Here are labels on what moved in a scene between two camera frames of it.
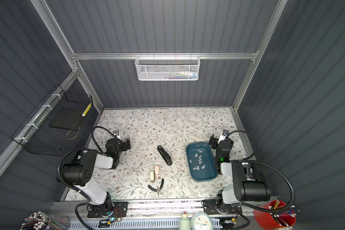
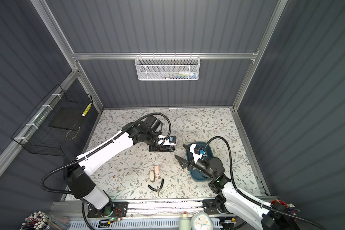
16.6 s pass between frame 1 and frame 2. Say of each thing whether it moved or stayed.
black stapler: moved
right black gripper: moved
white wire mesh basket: stayed
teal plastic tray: stayed
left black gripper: moved
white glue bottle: stayed
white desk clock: stayed
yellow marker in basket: stayed
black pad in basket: stayed
